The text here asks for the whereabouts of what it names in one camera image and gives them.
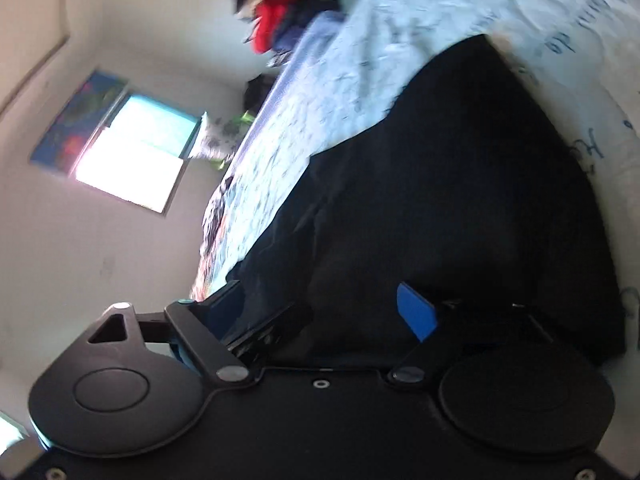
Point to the black pants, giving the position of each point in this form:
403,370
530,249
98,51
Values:
425,185

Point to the red puffer jacket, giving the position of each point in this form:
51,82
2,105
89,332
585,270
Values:
280,7

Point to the window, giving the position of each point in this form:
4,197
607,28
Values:
135,155

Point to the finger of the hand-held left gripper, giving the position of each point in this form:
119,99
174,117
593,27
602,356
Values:
272,330

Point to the white printed quilt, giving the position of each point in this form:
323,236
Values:
350,75

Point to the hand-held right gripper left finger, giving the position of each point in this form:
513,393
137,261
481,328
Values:
227,310

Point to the patterned bed sheet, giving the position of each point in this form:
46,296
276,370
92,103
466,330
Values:
212,230

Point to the light blue blanket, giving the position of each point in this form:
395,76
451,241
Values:
312,35

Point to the black duffel bag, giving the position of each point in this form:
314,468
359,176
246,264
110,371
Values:
259,94

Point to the floral pillow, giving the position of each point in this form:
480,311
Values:
215,137

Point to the green plastic stool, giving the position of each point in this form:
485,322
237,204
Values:
245,119

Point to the navy puffer jacket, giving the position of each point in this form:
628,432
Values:
300,25

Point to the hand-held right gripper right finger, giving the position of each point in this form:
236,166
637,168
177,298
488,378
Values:
416,312

